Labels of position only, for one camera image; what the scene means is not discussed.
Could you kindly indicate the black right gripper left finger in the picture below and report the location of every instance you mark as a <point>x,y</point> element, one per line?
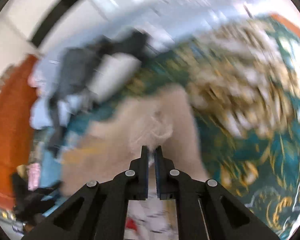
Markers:
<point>99,211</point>

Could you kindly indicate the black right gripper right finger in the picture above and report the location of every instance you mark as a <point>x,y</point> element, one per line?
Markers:
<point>205,210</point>

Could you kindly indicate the beige fuzzy knit sweater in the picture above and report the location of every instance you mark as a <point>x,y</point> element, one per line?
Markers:
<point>106,149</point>

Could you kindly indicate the pink floral pillow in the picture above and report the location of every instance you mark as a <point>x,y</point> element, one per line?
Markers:
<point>33,173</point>

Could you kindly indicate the orange wooden headboard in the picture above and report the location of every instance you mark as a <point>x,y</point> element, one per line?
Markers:
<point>16,100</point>

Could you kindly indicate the teal floral bed sheet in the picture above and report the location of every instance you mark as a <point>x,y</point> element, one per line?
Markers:
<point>242,80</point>

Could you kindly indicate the dark grey garment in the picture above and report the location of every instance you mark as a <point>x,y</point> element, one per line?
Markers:
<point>78,67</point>

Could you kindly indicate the white black striped garment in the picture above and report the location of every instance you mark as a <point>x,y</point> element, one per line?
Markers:
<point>112,74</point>

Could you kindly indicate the white black glossy wardrobe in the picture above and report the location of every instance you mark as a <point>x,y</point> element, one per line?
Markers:
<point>35,26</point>

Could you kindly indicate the light blue floral duvet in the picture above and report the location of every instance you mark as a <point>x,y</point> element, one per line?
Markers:
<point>166,21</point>

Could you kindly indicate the orange wooden bed frame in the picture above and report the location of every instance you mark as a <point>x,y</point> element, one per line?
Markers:
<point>292,27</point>

